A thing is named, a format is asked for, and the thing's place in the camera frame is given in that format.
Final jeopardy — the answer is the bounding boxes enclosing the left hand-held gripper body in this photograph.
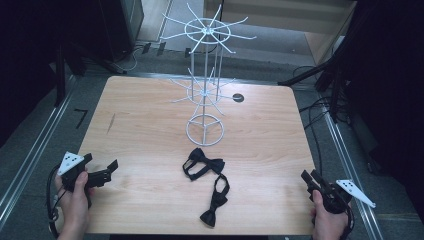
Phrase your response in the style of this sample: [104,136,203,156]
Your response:
[57,151,113,210]

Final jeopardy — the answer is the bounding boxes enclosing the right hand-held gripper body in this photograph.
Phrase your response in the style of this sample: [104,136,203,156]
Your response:
[307,179,377,215]

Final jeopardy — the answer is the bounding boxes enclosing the black bow tie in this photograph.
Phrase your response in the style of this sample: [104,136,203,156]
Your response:
[181,147,226,182]
[199,173,231,229]

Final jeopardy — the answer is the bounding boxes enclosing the white wire display rack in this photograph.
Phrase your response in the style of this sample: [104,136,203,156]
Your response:
[159,2,258,148]

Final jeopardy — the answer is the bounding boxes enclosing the person's right hand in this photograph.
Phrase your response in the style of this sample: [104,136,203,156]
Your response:
[309,190,350,235]

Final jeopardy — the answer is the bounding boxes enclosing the person's left hand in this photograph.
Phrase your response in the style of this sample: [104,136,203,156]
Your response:
[54,171,95,232]

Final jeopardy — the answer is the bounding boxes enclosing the black metal stand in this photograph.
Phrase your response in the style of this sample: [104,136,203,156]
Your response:
[277,0,371,123]
[53,39,88,108]

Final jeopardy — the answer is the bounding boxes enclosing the dark cabinet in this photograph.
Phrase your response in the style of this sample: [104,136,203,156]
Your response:
[98,0,145,64]

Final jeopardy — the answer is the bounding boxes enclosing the beige partition panel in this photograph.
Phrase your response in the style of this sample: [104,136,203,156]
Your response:
[203,0,358,65]

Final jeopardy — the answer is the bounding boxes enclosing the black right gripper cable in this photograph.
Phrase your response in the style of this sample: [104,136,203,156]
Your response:
[345,204,356,240]

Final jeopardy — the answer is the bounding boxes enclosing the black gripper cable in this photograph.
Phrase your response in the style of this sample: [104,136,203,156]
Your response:
[345,204,356,240]
[45,164,68,238]

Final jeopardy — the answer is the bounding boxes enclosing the metal floor rail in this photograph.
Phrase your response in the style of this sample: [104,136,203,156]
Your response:
[319,94,385,240]
[0,75,78,232]

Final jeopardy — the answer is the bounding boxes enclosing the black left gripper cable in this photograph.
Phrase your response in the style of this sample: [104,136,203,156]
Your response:
[45,164,68,238]

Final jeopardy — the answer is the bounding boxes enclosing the black floor cables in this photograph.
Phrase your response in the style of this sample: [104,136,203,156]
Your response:
[292,64,338,176]

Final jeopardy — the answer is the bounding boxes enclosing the white floor cable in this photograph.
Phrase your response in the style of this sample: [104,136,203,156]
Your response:
[123,45,149,73]

